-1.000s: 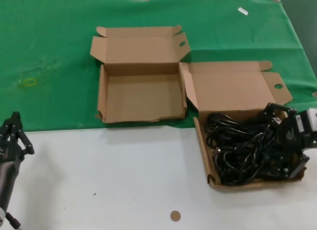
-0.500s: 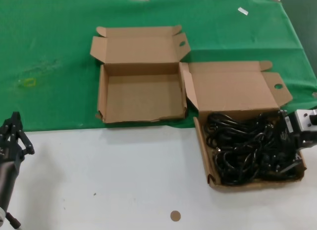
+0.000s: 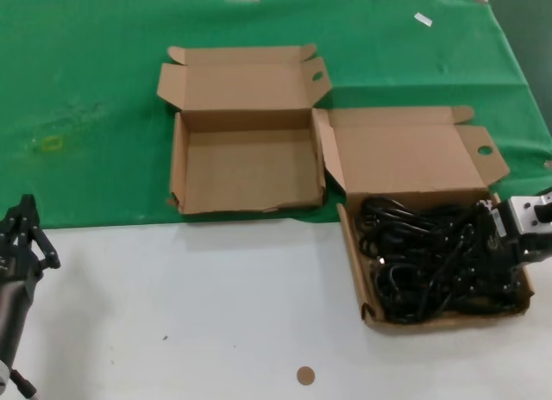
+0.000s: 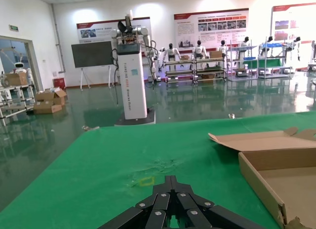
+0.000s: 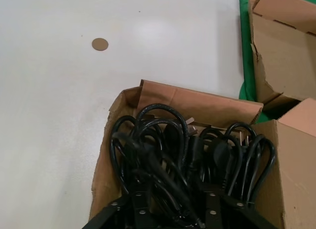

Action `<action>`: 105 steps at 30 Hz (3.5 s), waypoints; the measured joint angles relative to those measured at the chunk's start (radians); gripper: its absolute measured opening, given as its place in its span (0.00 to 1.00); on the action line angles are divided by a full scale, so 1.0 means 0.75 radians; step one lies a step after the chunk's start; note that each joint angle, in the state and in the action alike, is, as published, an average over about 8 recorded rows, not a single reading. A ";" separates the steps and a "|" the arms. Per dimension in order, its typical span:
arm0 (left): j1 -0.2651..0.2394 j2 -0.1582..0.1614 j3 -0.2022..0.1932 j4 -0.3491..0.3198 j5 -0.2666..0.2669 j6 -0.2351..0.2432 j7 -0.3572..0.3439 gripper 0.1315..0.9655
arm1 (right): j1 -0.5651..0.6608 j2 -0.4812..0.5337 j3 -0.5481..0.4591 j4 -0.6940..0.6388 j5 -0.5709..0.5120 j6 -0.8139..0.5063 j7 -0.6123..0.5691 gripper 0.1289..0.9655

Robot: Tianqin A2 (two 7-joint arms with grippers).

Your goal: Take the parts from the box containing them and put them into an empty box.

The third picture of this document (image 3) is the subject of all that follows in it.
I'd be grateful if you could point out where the open cardboard box, torn rim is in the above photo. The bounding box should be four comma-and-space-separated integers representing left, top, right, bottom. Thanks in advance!
155, 43, 333, 215

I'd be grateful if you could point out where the green table cloth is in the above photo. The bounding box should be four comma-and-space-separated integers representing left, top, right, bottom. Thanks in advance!
0, 0, 552, 229

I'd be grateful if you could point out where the pile of black power cables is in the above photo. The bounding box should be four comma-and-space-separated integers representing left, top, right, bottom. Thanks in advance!
355, 195, 525, 324

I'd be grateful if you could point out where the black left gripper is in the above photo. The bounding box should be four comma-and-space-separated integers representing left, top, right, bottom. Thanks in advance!
0, 194, 62, 291

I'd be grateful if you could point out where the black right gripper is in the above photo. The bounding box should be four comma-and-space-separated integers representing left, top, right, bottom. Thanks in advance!
450, 198, 535, 298

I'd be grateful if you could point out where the yellow-green ring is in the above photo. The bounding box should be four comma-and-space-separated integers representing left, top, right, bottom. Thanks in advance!
40, 134, 66, 153

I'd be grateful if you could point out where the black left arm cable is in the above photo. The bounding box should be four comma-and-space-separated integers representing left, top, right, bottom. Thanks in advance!
10, 368, 41, 400

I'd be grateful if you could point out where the open cardboard box, intact rim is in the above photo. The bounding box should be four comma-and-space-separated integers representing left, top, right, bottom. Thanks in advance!
310, 105, 536, 335

